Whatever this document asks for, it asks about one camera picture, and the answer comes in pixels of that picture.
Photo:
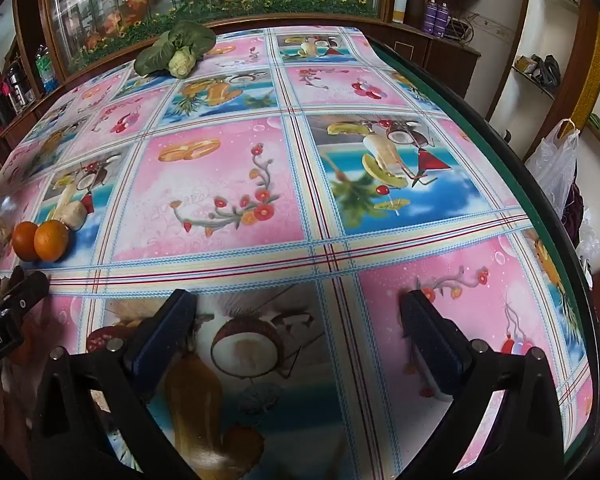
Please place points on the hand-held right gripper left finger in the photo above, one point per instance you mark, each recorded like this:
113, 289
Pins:
169, 327

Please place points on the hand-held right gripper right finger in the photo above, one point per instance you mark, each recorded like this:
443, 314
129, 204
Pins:
427, 332

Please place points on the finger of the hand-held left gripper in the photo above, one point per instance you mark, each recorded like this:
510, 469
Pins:
26, 292

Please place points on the orange mandarin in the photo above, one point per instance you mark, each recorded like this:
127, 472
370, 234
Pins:
51, 240
23, 241

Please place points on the printed plastic tablecloth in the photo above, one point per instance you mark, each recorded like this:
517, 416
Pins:
220, 195

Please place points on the black and silver thermos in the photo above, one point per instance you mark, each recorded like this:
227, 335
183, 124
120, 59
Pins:
16, 85

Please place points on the white plastic bag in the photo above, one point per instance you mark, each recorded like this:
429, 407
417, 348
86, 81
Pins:
555, 160

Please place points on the green label water bottle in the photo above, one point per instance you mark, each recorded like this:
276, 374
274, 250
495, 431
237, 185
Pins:
44, 67

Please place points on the green bok choy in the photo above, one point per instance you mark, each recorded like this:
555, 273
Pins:
160, 52

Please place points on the black shoes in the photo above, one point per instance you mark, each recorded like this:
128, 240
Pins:
546, 72

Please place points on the purple spray can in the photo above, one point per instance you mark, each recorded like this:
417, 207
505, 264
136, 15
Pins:
432, 16
443, 20

